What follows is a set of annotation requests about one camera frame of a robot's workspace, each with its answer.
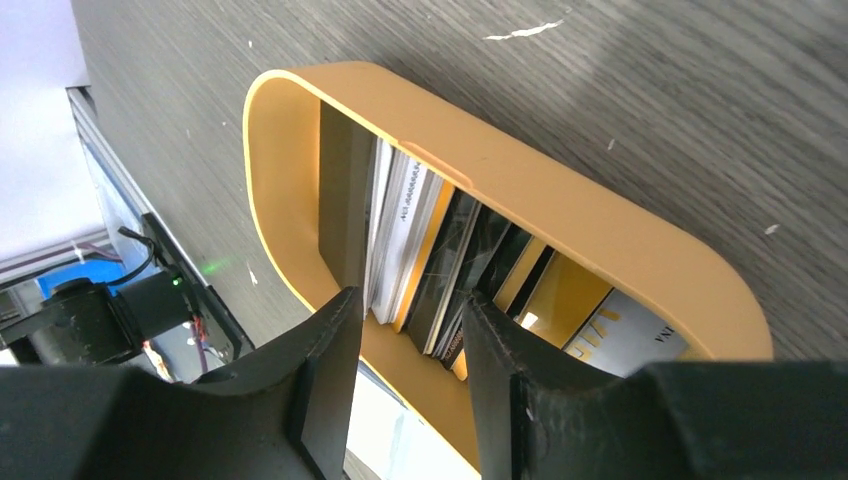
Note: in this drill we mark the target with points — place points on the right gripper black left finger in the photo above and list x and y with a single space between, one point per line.
280 412

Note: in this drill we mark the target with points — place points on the gold white lettered card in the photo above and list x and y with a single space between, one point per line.
622 335

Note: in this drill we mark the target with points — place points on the black glossy credit card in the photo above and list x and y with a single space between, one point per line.
433 295

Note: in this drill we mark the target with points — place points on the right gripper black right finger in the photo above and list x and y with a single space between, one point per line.
542 414

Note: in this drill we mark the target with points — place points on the orange oval card tray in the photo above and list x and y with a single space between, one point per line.
677 276

